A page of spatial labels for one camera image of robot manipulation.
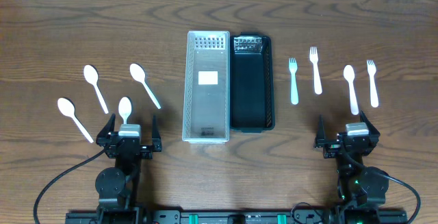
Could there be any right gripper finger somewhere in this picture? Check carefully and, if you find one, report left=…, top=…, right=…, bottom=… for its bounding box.
left=315, top=115, right=325, bottom=141
left=359, top=110, right=381, bottom=137

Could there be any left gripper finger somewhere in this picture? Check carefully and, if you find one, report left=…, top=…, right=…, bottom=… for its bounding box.
left=151, top=115, right=161, bottom=145
left=97, top=114, right=116, bottom=138

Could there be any white spoon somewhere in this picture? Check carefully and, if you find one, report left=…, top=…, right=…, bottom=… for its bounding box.
left=118, top=97, right=132, bottom=125
left=129, top=63, right=162, bottom=109
left=344, top=65, right=359, bottom=115
left=57, top=97, right=94, bottom=143
left=83, top=64, right=109, bottom=114

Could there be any white fork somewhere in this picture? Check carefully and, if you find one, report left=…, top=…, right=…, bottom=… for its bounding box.
left=367, top=60, right=379, bottom=108
left=309, top=46, right=322, bottom=95

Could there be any pale blue plastic fork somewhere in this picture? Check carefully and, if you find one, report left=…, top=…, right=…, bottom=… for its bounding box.
left=289, top=58, right=299, bottom=105

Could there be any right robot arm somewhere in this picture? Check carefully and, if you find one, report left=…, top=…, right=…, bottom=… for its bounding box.
left=314, top=112, right=389, bottom=223

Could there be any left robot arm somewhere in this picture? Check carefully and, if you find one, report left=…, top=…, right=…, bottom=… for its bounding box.
left=95, top=114, right=162, bottom=223

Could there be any clear plastic basket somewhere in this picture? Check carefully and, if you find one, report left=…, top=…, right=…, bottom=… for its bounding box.
left=182, top=31, right=230, bottom=144

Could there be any black plastic basket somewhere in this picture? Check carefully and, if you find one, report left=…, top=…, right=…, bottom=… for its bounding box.
left=230, top=34, right=275, bottom=133

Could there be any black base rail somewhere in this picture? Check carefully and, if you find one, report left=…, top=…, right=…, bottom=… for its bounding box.
left=65, top=209, right=408, bottom=224

